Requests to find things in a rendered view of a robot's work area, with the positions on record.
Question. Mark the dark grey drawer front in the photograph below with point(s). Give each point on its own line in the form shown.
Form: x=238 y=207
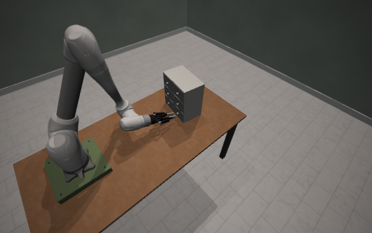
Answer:
x=178 y=112
x=178 y=93
x=168 y=82
x=178 y=103
x=169 y=93
x=169 y=102

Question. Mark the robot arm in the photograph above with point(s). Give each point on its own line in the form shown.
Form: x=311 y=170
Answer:
x=82 y=54

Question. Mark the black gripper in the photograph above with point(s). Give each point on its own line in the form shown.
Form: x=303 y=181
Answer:
x=161 y=118

